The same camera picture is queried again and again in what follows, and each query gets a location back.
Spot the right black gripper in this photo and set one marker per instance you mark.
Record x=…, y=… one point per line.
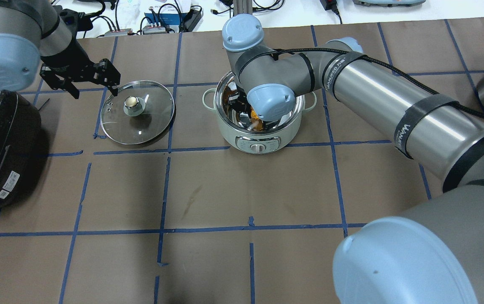
x=237, y=102

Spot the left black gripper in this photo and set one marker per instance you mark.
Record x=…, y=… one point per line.
x=67, y=61

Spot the yellow corn cob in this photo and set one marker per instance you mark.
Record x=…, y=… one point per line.
x=256, y=124

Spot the glass pot lid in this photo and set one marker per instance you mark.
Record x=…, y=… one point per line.
x=139, y=113

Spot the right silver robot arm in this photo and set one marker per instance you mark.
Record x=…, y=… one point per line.
x=191, y=220

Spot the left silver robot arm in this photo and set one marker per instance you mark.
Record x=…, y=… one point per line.
x=35, y=40

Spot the pale green electric pot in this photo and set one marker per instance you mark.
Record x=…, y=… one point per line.
x=241, y=127

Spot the dark brown rice cooker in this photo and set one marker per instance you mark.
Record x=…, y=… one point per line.
x=1, y=152

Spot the aluminium frame post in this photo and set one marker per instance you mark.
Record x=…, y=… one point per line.
x=242, y=7

